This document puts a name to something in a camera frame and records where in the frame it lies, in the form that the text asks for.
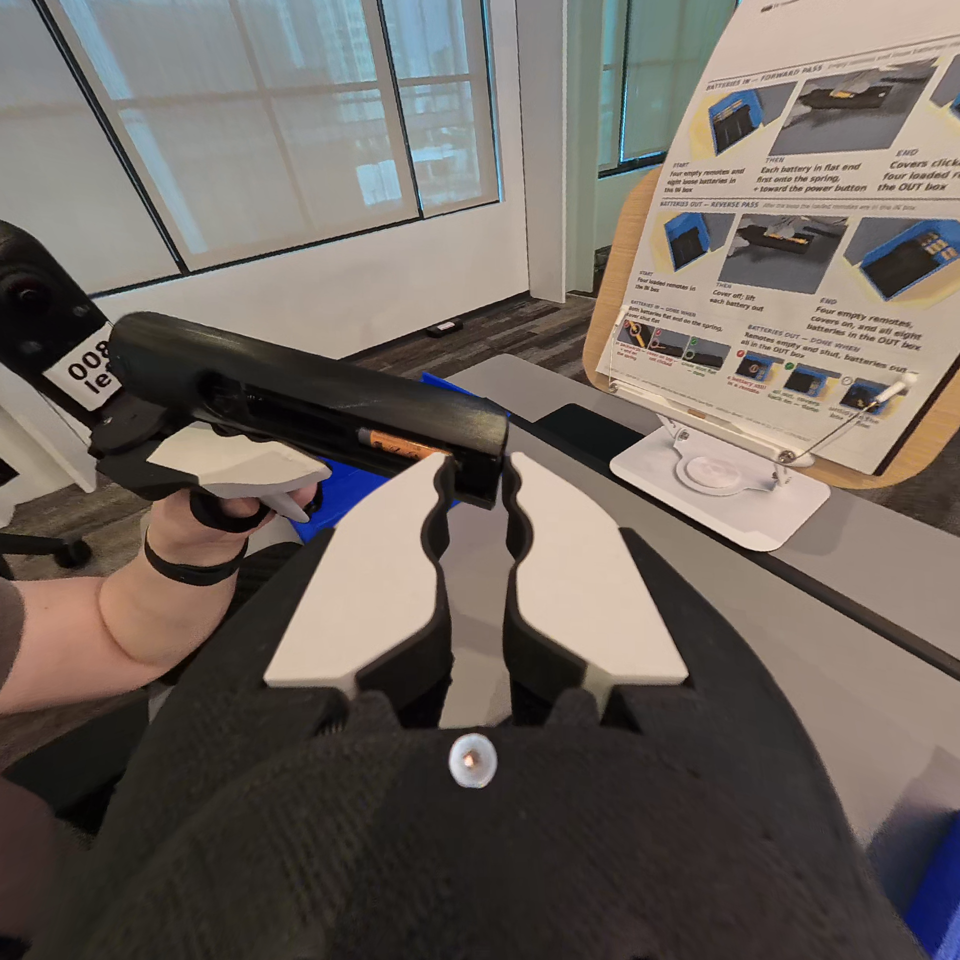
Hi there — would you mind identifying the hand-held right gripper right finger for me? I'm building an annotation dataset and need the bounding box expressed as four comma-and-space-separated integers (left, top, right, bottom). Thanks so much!
501, 453, 690, 703

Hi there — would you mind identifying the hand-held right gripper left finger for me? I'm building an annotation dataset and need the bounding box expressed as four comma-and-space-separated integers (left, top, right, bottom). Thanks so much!
264, 453, 456, 708

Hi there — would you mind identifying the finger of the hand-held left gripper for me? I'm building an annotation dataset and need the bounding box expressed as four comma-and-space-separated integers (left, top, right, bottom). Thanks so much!
147, 425, 331, 523

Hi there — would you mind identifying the black remote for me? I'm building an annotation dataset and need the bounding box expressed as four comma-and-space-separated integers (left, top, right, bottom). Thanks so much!
108, 312, 511, 508

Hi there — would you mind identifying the orange AAA battery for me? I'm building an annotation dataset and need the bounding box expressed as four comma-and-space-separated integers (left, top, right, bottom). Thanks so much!
357, 426, 454, 462

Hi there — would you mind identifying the blue plastic bin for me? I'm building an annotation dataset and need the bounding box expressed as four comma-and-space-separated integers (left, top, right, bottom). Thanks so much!
900, 810, 960, 960
288, 371, 484, 529

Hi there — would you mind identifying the person's left forearm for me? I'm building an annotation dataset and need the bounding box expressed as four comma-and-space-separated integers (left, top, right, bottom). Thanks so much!
0, 558, 244, 717

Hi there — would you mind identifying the person's left hand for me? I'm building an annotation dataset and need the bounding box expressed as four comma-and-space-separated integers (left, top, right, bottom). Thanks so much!
147, 480, 324, 579

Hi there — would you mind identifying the black wristband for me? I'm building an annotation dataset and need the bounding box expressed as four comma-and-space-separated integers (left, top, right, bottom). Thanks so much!
143, 533, 250, 588

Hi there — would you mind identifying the black mat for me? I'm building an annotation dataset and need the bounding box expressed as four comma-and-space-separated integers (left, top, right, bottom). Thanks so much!
530, 402, 664, 469

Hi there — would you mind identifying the white stand base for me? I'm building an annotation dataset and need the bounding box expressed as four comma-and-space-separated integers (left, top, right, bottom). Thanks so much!
609, 420, 832, 553

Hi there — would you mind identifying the printed instruction poster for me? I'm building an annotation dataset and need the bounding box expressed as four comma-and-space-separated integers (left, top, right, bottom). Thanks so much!
612, 0, 960, 478

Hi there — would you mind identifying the metal wire page holder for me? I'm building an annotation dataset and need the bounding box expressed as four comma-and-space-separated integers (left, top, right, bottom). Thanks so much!
771, 372, 921, 469

